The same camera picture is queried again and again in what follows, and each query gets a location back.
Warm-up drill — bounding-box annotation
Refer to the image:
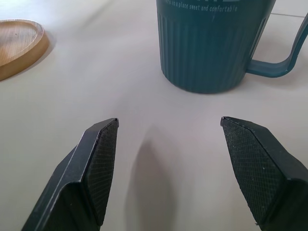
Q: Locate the dark green ribbed mug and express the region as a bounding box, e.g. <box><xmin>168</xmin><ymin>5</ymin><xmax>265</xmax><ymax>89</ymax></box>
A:
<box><xmin>155</xmin><ymin>0</ymin><xmax>308</xmax><ymax>94</ymax></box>

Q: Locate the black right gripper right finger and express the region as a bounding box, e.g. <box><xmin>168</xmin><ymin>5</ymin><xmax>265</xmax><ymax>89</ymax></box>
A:
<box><xmin>220</xmin><ymin>116</ymin><xmax>308</xmax><ymax>231</ymax></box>

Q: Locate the round wooden coaster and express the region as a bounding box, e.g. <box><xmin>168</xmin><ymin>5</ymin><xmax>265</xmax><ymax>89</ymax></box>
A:
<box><xmin>0</xmin><ymin>19</ymin><xmax>50</xmax><ymax>82</ymax></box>

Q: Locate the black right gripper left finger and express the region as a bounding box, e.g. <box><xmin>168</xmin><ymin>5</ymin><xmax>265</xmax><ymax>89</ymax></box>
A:
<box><xmin>21</xmin><ymin>117</ymin><xmax>120</xmax><ymax>231</ymax></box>

